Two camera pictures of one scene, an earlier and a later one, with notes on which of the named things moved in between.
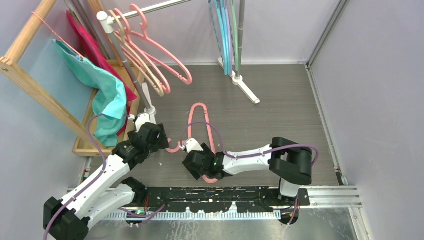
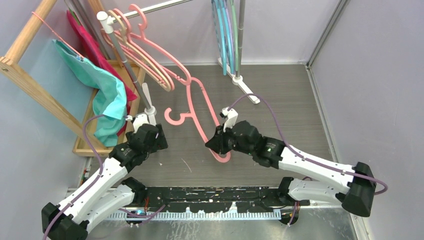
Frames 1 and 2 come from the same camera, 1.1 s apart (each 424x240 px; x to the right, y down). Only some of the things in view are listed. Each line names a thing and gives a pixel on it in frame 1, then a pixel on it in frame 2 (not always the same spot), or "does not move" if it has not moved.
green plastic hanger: [236, 33] does not move
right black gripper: [207, 150] → [217, 143]
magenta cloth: [93, 54] does not move
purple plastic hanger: [227, 13] does not move
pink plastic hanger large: [189, 135] → [180, 121]
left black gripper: [161, 142] does not move
